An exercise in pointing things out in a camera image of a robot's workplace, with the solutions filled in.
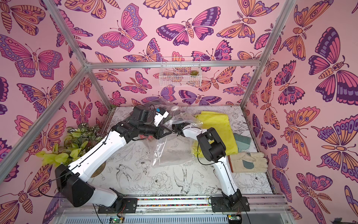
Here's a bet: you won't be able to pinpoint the yellow garment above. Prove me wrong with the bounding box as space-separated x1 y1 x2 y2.
194 111 238 155

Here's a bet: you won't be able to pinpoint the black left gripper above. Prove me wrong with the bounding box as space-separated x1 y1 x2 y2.
138 124 173 141

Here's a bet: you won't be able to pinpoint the small green succulent plant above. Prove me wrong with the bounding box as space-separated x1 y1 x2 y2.
190 70 200 76

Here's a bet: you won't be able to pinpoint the white vacuum bag valve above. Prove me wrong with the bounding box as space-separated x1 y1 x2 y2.
171 105 179 112

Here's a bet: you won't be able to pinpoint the aluminium frame bars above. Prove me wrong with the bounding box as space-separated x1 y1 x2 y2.
1 1 296 181

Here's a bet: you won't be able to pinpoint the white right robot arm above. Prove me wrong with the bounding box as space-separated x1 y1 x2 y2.
172 122 242 210

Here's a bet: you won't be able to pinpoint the red folded garment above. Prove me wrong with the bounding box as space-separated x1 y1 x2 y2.
140 135 155 142

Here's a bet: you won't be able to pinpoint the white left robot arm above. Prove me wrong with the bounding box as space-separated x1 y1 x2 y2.
55 105 171 212

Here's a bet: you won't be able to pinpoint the aluminium mounting rail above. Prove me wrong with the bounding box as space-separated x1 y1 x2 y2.
53 195 295 224

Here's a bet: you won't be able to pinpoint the beige work glove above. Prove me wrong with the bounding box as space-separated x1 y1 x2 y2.
228 152 268 173

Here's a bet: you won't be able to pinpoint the green leafy potted plant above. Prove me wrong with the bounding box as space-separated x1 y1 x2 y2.
35 123 104 168

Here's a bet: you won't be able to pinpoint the clear plastic vacuum bag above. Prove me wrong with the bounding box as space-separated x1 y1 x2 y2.
144 99 202 168

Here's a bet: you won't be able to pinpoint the white wire wall basket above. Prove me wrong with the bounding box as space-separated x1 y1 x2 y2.
158 56 202 87

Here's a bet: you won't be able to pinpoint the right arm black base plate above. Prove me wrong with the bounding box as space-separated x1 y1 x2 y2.
208 197 250 212

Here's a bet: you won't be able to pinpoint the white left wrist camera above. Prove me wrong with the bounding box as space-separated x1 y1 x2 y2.
154 107 169 127

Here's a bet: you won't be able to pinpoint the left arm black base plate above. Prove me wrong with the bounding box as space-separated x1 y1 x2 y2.
98 198 138 214

